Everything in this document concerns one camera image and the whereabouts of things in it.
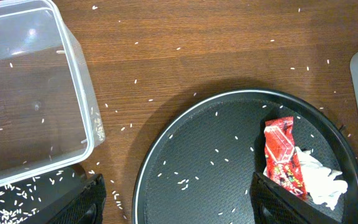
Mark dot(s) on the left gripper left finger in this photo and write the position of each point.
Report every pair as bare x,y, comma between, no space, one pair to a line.
82,205

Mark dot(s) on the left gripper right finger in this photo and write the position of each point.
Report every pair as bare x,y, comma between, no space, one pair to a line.
271,203

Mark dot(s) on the red snack wrapper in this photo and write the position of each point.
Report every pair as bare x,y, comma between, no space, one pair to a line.
283,155

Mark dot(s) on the white napkin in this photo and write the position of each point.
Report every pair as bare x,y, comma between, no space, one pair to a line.
304,176

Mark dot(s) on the black rectangular tray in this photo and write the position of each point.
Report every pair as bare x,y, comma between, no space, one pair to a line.
26,198

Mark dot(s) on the round black tray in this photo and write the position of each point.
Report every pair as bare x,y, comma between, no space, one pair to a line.
199,170

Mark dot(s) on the clear plastic bin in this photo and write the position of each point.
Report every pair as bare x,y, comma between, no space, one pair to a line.
49,115

